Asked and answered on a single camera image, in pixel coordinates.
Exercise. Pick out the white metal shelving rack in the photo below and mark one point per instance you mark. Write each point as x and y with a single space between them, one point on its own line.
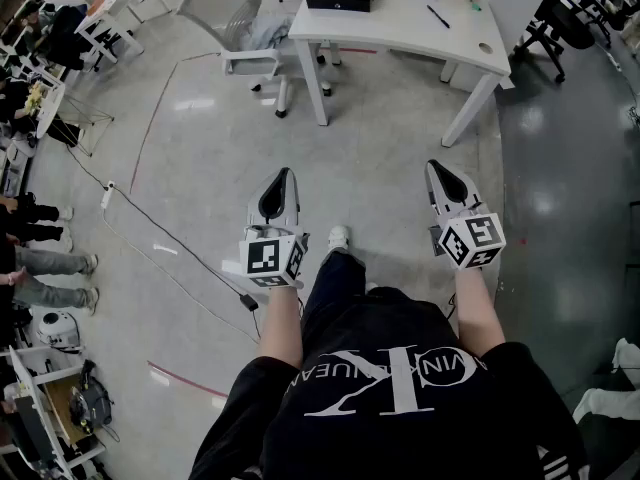
30 408

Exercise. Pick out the person's left forearm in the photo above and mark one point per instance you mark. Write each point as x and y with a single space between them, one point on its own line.
280 323

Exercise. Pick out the black bag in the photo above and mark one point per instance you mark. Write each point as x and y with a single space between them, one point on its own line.
92 400

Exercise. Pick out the person's black trousers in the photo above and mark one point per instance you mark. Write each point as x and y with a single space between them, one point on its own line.
332 283

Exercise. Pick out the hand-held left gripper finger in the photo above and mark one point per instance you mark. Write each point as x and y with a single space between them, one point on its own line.
255 208
294 203

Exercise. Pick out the white desk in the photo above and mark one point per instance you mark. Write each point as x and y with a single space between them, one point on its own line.
400 23

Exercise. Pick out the round white table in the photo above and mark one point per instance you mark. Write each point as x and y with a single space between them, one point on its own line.
50 108

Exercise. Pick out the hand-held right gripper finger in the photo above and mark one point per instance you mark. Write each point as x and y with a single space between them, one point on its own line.
472 195
430 193

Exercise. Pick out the white round device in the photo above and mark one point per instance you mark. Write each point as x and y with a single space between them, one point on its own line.
57 330

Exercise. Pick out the black power adapter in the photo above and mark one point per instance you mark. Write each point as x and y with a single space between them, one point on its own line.
249 302

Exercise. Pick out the white power strip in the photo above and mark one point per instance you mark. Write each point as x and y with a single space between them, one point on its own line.
108 194

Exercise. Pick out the person's black printed shirt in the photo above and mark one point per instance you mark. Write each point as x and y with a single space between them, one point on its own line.
380 418

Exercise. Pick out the black pen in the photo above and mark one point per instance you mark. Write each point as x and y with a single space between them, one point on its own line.
438 16

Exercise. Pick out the white slanted column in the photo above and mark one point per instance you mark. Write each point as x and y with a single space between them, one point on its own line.
520 3

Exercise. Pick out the pale blue cloth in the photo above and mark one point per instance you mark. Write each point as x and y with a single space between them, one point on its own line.
270 33

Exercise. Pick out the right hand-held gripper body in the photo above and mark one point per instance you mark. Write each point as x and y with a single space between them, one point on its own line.
480 233

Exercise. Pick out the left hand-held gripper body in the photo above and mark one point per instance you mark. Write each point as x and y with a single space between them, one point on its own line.
260 260

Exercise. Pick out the white mesh office chair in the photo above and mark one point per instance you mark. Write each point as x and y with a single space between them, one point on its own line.
220 3

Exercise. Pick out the person's white shoe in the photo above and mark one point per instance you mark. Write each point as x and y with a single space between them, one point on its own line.
339 238

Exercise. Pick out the green binder clip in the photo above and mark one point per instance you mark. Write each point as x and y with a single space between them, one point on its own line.
475 6

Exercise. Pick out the person's right forearm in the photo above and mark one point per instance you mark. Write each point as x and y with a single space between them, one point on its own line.
477 313

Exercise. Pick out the white cloth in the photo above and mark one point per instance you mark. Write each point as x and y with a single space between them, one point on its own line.
607 393

